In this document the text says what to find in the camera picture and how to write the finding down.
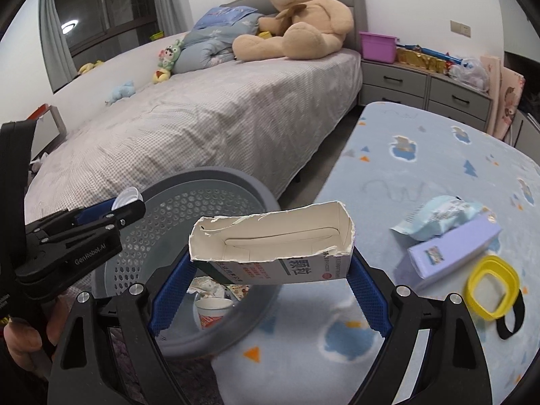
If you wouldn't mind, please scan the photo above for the pink folded foam mat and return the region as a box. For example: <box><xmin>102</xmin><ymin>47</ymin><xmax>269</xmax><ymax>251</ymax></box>
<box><xmin>481</xmin><ymin>54</ymin><xmax>526</xmax><ymax>142</ymax></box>

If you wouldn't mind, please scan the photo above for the light blue snack packet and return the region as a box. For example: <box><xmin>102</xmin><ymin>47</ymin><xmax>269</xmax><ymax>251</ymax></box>
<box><xmin>390</xmin><ymin>195</ymin><xmax>494</xmax><ymax>239</ymax></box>

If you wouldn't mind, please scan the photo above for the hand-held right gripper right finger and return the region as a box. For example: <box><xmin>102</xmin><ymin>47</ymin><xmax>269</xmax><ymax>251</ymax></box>
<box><xmin>346</xmin><ymin>245</ymin><xmax>492</xmax><ymax>405</ymax></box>

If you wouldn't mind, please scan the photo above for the black strap loop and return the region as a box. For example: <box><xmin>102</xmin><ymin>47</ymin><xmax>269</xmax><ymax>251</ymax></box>
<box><xmin>495</xmin><ymin>291</ymin><xmax>526</xmax><ymax>340</ymax></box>

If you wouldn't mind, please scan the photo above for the grey perforated plastic basket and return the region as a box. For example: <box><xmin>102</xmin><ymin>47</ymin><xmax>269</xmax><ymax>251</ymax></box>
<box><xmin>90</xmin><ymin>167</ymin><xmax>282</xmax><ymax>358</ymax></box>

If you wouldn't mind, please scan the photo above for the white paper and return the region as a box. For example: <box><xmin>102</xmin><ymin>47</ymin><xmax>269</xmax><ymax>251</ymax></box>
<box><xmin>187</xmin><ymin>276</ymin><xmax>228</xmax><ymax>300</ymax></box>

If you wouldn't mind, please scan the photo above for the clear plastic bag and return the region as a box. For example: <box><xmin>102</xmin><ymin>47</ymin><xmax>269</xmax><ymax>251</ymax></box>
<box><xmin>448</xmin><ymin>57</ymin><xmax>490</xmax><ymax>91</ymax></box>

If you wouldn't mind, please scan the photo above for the blue red long object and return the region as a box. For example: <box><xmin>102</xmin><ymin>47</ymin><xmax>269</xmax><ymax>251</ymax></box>
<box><xmin>397</xmin><ymin>42</ymin><xmax>465</xmax><ymax>64</ymax></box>

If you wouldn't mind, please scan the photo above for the white red paper bag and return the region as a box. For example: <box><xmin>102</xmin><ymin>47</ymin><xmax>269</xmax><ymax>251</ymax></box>
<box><xmin>25</xmin><ymin>103</ymin><xmax>66</xmax><ymax>161</ymax></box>

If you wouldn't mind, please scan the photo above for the dark window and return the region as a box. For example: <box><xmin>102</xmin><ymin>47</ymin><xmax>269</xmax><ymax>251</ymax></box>
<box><xmin>53</xmin><ymin>0</ymin><xmax>161</xmax><ymax>57</ymax></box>

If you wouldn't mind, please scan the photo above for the grey drawer cabinet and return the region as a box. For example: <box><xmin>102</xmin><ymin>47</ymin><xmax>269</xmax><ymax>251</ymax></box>
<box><xmin>358</xmin><ymin>59</ymin><xmax>494</xmax><ymax>129</ymax></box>

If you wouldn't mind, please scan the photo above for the green plush doll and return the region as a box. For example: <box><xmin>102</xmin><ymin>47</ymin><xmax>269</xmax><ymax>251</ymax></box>
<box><xmin>153</xmin><ymin>39</ymin><xmax>185</xmax><ymax>85</ymax></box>

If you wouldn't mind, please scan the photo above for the clear plastic lid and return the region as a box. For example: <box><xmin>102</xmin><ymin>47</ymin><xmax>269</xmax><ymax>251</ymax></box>
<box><xmin>114</xmin><ymin>186</ymin><xmax>144</xmax><ymax>209</ymax></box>

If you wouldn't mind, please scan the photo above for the yellow plastic ring lid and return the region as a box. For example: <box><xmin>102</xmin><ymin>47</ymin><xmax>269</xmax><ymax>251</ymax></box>
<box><xmin>464</xmin><ymin>255</ymin><xmax>520</xmax><ymax>320</ymax></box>

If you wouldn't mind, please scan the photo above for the light purple box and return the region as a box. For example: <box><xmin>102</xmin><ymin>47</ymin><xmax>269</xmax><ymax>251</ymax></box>
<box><xmin>407</xmin><ymin>213</ymin><xmax>503</xmax><ymax>291</ymax></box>

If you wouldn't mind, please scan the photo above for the purple plastic bin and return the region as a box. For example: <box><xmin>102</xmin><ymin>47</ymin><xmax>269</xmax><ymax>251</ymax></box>
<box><xmin>359</xmin><ymin>31</ymin><xmax>399</xmax><ymax>63</ymax></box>

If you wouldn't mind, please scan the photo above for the grey curtain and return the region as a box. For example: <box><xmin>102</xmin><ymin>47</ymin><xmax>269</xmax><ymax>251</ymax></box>
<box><xmin>150</xmin><ymin>0</ymin><xmax>195</xmax><ymax>36</ymax></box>
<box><xmin>39</xmin><ymin>0</ymin><xmax>79</xmax><ymax>93</ymax></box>

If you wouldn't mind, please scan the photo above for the light blue quilt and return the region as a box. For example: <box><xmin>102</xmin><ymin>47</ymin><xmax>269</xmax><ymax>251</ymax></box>
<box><xmin>173</xmin><ymin>13</ymin><xmax>264</xmax><ymax>74</ymax></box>

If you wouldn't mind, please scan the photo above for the person's left hand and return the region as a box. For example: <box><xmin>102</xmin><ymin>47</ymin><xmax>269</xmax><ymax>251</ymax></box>
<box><xmin>6</xmin><ymin>293</ymin><xmax>64</xmax><ymax>378</ymax></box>

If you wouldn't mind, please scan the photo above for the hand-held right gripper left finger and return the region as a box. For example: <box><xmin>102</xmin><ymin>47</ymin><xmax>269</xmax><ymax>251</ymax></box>
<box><xmin>46</xmin><ymin>245</ymin><xmax>199</xmax><ymax>405</ymax></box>

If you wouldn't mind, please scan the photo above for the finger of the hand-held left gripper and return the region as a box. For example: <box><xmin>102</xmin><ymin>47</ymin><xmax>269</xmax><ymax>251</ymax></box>
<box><xmin>40</xmin><ymin>197</ymin><xmax>147</xmax><ymax>245</ymax></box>
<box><xmin>25</xmin><ymin>197</ymin><xmax>119</xmax><ymax>237</ymax></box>

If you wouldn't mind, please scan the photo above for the large beige teddy bear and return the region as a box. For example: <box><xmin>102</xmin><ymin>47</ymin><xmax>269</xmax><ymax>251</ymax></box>
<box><xmin>232</xmin><ymin>0</ymin><xmax>354</xmax><ymax>60</ymax></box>

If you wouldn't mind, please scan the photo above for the red white paper cup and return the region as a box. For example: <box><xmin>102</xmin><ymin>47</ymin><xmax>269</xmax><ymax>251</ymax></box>
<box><xmin>194</xmin><ymin>297</ymin><xmax>234</xmax><ymax>332</ymax></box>

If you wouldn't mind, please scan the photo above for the blue printed pillow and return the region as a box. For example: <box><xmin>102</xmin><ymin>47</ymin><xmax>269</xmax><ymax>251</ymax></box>
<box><xmin>196</xmin><ymin>5</ymin><xmax>259</xmax><ymax>31</ymax></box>

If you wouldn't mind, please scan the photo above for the gold gift box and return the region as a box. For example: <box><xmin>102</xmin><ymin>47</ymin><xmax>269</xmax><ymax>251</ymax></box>
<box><xmin>397</xmin><ymin>46</ymin><xmax>450</xmax><ymax>74</ymax></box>

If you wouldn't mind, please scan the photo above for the grey bed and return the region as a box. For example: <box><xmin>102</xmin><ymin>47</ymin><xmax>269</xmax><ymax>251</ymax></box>
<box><xmin>23</xmin><ymin>0</ymin><xmax>364</xmax><ymax>220</ymax></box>

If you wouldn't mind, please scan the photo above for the torn white carton box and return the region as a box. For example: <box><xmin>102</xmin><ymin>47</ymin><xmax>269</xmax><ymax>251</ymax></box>
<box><xmin>188</xmin><ymin>200</ymin><xmax>356</xmax><ymax>285</ymax></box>

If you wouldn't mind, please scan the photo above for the light blue plush toy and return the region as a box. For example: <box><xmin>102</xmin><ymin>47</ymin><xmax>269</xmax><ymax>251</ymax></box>
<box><xmin>105</xmin><ymin>80</ymin><xmax>136</xmax><ymax>106</ymax></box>

